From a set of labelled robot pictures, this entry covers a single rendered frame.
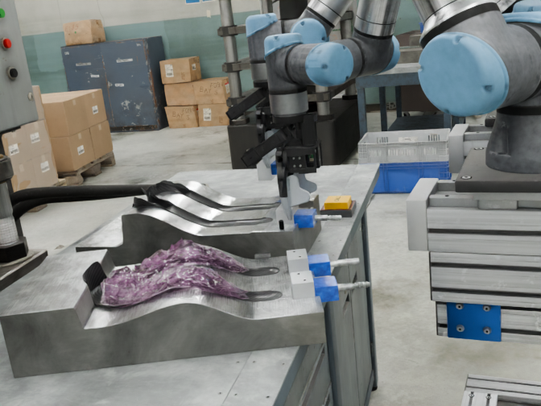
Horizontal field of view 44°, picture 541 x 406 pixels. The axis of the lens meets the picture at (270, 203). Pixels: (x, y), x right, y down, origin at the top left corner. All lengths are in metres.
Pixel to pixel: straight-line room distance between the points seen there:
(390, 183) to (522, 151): 3.59
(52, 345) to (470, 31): 0.77
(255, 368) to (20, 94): 1.24
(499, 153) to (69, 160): 5.15
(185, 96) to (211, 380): 7.34
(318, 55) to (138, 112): 7.32
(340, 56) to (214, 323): 0.51
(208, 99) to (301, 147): 6.85
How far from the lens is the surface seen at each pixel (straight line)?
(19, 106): 2.02
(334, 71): 1.19
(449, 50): 0.94
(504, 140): 1.09
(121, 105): 8.56
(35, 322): 1.11
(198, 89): 8.18
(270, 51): 1.28
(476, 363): 2.60
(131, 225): 1.44
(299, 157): 1.32
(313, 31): 1.45
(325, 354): 1.59
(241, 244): 1.36
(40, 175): 5.47
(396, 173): 4.60
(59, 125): 5.96
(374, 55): 1.28
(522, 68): 0.98
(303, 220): 1.36
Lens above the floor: 1.32
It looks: 16 degrees down
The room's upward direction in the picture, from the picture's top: 6 degrees counter-clockwise
